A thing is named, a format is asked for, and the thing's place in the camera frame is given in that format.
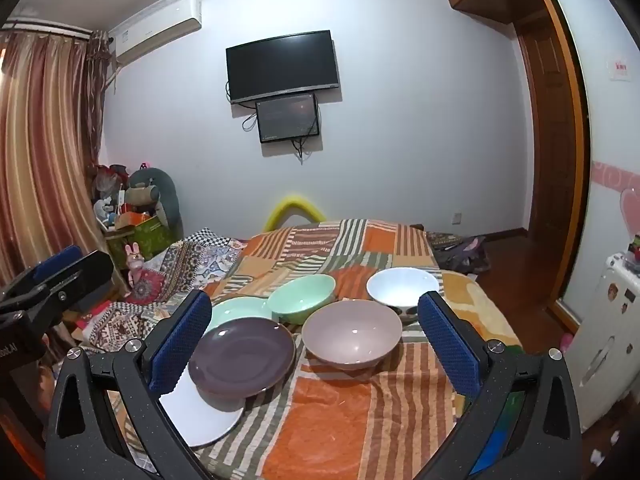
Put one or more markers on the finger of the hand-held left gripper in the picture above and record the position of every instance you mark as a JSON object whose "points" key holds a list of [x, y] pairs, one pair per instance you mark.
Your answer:
{"points": [[85, 275], [57, 262]]}

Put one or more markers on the green plate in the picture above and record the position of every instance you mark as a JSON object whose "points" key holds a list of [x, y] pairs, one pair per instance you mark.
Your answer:
{"points": [[235, 310]]}

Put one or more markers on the striped brown curtain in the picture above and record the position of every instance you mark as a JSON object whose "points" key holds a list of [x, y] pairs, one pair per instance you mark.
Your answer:
{"points": [[45, 160]]}

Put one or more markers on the white cabinet with stickers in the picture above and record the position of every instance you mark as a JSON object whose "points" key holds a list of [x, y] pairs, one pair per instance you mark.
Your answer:
{"points": [[610, 350]]}

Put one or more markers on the purple plate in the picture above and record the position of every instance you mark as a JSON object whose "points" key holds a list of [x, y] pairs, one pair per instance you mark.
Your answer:
{"points": [[240, 355]]}

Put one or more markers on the green bowl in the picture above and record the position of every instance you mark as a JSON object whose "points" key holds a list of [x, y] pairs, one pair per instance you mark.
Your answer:
{"points": [[300, 295]]}

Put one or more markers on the white plate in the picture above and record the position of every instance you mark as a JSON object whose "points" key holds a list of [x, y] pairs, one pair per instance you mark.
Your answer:
{"points": [[200, 420]]}

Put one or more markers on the wooden door frame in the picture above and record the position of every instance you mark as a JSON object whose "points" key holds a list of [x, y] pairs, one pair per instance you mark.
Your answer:
{"points": [[575, 160]]}

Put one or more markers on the small red white wall sticker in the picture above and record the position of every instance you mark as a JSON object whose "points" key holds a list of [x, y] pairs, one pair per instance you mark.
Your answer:
{"points": [[619, 67]]}

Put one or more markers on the pink bowl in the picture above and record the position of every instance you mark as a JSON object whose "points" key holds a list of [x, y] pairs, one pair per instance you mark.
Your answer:
{"points": [[350, 335]]}

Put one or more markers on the pink bunny toy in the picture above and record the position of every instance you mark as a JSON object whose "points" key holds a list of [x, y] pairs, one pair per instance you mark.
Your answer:
{"points": [[134, 260]]}

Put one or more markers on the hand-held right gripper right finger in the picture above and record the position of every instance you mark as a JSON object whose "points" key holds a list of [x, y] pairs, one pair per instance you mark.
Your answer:
{"points": [[450, 347]]}

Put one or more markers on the dark backpack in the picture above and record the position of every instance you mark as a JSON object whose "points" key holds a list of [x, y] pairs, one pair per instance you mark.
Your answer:
{"points": [[465, 255]]}

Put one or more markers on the green cardboard box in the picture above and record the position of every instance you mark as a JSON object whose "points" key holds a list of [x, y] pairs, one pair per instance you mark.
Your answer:
{"points": [[150, 237]]}

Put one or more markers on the white bowl with dark spots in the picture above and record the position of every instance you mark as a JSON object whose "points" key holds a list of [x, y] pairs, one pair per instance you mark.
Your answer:
{"points": [[400, 285]]}

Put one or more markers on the white air conditioner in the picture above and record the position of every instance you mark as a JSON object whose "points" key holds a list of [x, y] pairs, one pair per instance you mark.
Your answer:
{"points": [[155, 30]]}

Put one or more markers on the small black wall monitor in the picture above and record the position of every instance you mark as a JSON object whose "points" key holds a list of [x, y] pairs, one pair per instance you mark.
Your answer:
{"points": [[287, 117]]}

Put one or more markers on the wooden door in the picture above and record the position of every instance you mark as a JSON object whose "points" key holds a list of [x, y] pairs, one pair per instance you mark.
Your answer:
{"points": [[545, 135]]}

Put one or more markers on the patterned quilt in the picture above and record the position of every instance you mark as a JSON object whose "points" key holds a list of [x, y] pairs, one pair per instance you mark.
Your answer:
{"points": [[200, 265]]}

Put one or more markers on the orange striped patchwork blanket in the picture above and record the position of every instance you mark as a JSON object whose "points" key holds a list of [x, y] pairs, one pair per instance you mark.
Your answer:
{"points": [[350, 420]]}

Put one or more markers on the black wall television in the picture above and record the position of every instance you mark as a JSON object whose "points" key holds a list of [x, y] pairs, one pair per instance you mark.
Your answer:
{"points": [[280, 65]]}

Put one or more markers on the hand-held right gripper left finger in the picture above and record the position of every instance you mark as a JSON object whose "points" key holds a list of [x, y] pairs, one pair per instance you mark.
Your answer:
{"points": [[180, 345]]}

